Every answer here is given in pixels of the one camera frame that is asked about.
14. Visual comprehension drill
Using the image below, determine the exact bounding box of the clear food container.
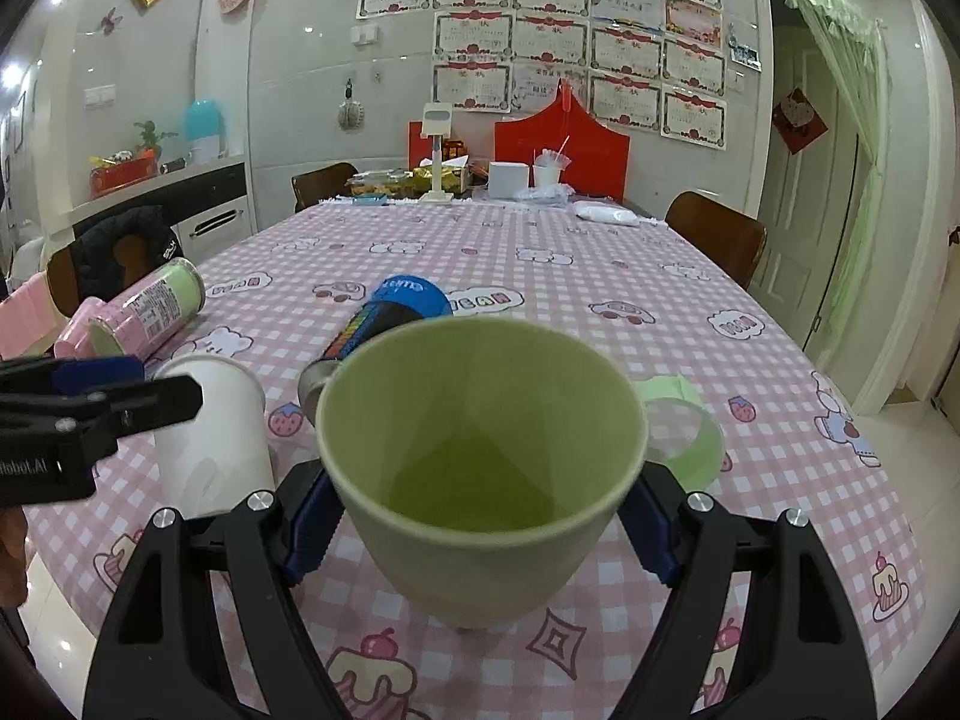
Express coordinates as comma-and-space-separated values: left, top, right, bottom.
346, 169, 415, 200

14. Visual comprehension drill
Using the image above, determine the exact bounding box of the brown wooden chair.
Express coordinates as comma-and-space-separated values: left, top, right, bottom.
45, 236, 181, 318
664, 191, 768, 291
291, 162, 359, 212

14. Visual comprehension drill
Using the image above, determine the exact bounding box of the white cup with straws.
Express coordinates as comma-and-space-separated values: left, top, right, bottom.
531, 136, 572, 190

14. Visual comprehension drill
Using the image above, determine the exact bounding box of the red box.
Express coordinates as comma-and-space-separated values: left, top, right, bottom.
88, 156, 164, 200

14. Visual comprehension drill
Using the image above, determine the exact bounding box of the wall of certificates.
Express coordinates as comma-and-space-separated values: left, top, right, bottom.
355, 0, 728, 152

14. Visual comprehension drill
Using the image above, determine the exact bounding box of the small green plant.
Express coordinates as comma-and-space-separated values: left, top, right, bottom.
133, 120, 179, 160

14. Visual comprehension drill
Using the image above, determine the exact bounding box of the black neck pillow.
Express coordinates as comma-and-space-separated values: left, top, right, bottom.
73, 205, 183, 299

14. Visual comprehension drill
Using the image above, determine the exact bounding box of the green lace curtain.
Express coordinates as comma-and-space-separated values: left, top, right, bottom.
756, 0, 905, 391

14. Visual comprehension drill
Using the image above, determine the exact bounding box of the white box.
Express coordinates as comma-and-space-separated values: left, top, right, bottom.
487, 160, 530, 200

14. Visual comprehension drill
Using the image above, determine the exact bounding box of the small wall photo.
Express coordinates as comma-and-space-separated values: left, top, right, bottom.
726, 21, 764, 74

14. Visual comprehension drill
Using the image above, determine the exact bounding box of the white door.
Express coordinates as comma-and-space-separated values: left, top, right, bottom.
748, 0, 863, 365

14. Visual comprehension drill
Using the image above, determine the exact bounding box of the green tape roll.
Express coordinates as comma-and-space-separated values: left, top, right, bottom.
632, 375, 726, 494

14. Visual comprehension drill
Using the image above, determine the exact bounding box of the black can with blue lid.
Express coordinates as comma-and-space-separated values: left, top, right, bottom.
298, 275, 455, 410

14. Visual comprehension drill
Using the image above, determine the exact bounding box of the pink and green canister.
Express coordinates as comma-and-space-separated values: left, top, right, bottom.
54, 257, 207, 361

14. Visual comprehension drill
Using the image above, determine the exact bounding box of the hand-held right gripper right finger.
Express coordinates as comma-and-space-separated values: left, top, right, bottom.
611, 465, 878, 720

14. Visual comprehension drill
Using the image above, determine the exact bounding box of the pink checked tablecloth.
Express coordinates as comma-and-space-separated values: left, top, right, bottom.
22, 195, 931, 720

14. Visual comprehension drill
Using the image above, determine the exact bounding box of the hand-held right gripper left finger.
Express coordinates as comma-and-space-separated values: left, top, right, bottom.
81, 461, 347, 720

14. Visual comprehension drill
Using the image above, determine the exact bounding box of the red door decoration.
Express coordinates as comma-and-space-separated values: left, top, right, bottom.
771, 87, 831, 156

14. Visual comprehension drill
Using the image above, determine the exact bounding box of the pale green cup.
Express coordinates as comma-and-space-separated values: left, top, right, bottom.
315, 315, 650, 629

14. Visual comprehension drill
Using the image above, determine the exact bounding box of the white cabinet with black top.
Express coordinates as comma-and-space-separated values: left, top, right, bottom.
71, 160, 250, 265

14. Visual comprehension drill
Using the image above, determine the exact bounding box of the hanging wall ornament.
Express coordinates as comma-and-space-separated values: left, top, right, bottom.
337, 77, 366, 130

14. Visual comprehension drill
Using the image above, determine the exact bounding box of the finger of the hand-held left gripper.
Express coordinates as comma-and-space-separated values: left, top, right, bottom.
0, 355, 145, 400
0, 373, 205, 458

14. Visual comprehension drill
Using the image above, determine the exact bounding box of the white plastic bag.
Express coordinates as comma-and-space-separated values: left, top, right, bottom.
574, 201, 640, 227

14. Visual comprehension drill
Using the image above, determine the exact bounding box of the white paper cup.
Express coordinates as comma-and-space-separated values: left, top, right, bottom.
154, 355, 276, 518

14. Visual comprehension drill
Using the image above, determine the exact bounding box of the red board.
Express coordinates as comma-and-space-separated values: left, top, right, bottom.
493, 81, 632, 203

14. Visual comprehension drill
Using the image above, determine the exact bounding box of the yellow snack packet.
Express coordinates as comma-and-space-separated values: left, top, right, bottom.
409, 157, 472, 194

